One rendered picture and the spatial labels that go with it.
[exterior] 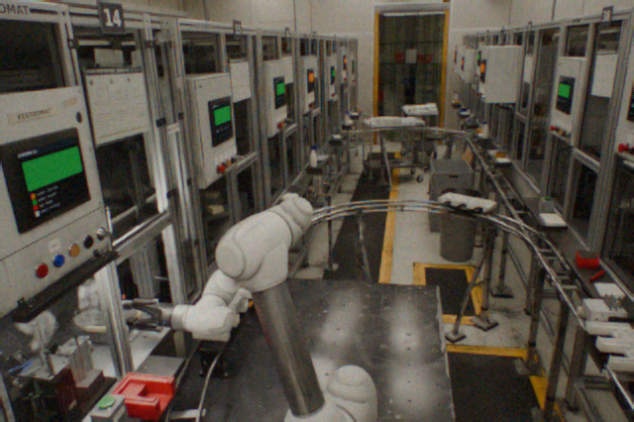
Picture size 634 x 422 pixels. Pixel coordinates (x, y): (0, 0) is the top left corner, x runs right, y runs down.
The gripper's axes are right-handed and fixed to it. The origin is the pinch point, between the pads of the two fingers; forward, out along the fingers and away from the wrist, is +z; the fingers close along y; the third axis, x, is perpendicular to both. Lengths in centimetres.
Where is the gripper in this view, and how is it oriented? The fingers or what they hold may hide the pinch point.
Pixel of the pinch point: (124, 313)
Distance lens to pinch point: 192.5
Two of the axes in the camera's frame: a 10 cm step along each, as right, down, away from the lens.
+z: -9.8, -0.3, 1.8
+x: -1.8, 3.2, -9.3
